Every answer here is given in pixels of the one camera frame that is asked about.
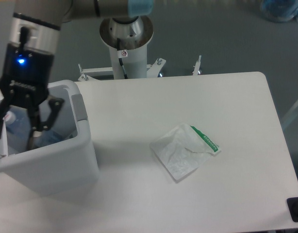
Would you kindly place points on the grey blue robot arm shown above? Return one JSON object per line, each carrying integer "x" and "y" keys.
{"x": 31, "y": 49}

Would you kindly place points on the white green plastic bag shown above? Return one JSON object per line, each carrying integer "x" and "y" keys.
{"x": 184, "y": 149}

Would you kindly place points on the blue plastic bag on floor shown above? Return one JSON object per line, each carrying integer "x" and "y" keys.
{"x": 279, "y": 11}

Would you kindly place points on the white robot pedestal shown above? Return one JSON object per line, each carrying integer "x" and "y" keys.
{"x": 127, "y": 40}

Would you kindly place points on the white trash can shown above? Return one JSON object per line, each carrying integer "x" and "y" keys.
{"x": 63, "y": 165}

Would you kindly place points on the black device at table edge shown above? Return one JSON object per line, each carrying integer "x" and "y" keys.
{"x": 293, "y": 208}

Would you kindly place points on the white frame at right edge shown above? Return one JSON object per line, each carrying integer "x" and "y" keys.
{"x": 290, "y": 116}

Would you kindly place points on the crushed clear plastic bottle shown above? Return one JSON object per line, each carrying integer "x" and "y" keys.
{"x": 18, "y": 130}

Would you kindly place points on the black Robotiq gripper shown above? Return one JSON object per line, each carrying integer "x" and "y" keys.
{"x": 26, "y": 75}

